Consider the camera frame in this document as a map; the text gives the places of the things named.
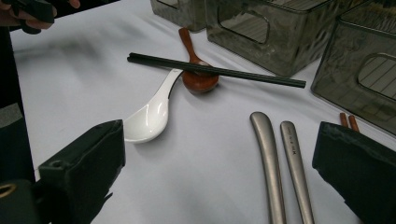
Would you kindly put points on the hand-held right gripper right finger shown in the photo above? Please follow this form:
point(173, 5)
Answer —
point(361, 168)

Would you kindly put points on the black chopstick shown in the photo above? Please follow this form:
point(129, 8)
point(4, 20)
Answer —
point(249, 73)
point(249, 78)

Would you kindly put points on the white ceramic spoon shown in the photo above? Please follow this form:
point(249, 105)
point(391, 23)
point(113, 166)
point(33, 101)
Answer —
point(149, 119)

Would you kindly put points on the brown wooden spoon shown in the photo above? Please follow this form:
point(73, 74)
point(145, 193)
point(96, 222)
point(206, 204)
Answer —
point(199, 83)

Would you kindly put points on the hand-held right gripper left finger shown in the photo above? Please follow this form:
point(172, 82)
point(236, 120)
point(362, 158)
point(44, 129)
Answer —
point(84, 168)

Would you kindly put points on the translucent grey plastic bin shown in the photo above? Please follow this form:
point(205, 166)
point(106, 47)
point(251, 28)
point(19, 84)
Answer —
point(280, 53)
point(180, 15)
point(342, 71)

